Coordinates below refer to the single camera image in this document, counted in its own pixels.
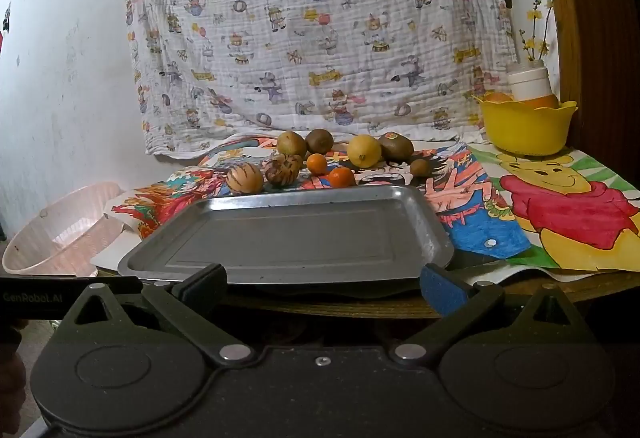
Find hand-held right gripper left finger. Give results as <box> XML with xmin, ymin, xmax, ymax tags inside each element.
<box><xmin>59</xmin><ymin>263</ymin><xmax>256</xmax><ymax>366</ymax></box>

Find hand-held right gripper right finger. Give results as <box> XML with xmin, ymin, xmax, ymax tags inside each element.
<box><xmin>392</xmin><ymin>263</ymin><xmax>586</xmax><ymax>366</ymax></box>

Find metal tray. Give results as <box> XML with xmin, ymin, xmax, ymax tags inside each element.
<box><xmin>117</xmin><ymin>184</ymin><xmax>456</xmax><ymax>286</ymax></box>

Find pale striped pepino melon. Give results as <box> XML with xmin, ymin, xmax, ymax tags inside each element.
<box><xmin>226</xmin><ymin>162</ymin><xmax>264</xmax><ymax>195</ymax></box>

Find dark striped pepino melon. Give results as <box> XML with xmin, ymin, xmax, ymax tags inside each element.
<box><xmin>264</xmin><ymin>154</ymin><xmax>304</xmax><ymax>188</ymax></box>

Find brown kiwi with sticker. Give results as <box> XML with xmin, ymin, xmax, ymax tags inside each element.
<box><xmin>377</xmin><ymin>131</ymin><xmax>415</xmax><ymax>162</ymax></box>

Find yellow lemon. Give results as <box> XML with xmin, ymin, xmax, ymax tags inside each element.
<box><xmin>347</xmin><ymin>134</ymin><xmax>383</xmax><ymax>168</ymax></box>

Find green-yellow kiwi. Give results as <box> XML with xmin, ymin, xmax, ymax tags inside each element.
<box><xmin>276</xmin><ymin>131</ymin><xmax>308</xmax><ymax>158</ymax></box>

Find pink plastic basket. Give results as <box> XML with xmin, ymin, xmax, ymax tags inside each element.
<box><xmin>1</xmin><ymin>181</ymin><xmax>128</xmax><ymax>278</ymax></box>

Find colourful anime poster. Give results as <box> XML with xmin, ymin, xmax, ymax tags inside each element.
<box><xmin>112</xmin><ymin>131</ymin><xmax>533</xmax><ymax>264</ymax></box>

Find white paper sheet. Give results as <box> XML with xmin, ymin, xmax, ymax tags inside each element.
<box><xmin>90</xmin><ymin>238</ymin><xmax>146</xmax><ymax>276</ymax></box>

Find yellow bear poster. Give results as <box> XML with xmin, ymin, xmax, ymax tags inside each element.
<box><xmin>467</xmin><ymin>143</ymin><xmax>640</xmax><ymax>274</ymax></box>

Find yellow plastic bowl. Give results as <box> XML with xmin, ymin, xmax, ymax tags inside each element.
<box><xmin>471</xmin><ymin>93</ymin><xmax>579</xmax><ymax>156</ymax></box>

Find white and orange bottle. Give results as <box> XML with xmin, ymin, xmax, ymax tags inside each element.
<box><xmin>506</xmin><ymin>61</ymin><xmax>560</xmax><ymax>110</ymax></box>

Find yellow flower twigs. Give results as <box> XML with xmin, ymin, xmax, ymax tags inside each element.
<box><xmin>517</xmin><ymin>0</ymin><xmax>556</xmax><ymax>65</ymax></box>

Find white cartoon printed blanket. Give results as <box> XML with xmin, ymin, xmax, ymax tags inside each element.
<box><xmin>122</xmin><ymin>0</ymin><xmax>518</xmax><ymax>159</ymax></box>

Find brown wooden furniture panel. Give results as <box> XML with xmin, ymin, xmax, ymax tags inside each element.
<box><xmin>532</xmin><ymin>0</ymin><xmax>640</xmax><ymax>164</ymax></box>

